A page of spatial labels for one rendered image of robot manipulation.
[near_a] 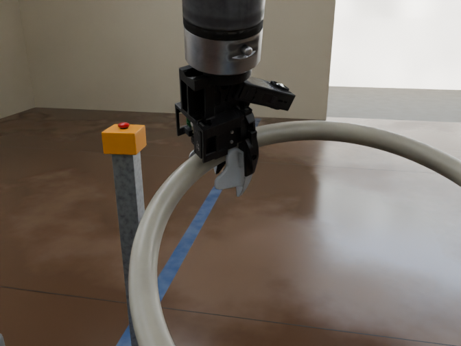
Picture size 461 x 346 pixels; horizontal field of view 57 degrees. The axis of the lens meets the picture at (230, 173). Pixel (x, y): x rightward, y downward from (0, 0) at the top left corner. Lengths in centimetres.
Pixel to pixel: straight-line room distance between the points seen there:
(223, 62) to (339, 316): 200
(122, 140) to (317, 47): 504
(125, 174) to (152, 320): 116
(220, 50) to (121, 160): 111
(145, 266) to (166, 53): 629
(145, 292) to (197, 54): 26
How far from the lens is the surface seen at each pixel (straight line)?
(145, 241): 47
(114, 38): 700
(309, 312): 236
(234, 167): 59
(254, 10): 47
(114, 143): 150
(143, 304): 43
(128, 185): 156
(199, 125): 52
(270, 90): 56
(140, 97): 695
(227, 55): 47
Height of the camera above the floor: 145
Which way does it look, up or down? 20 degrees down
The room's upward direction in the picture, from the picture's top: straight up
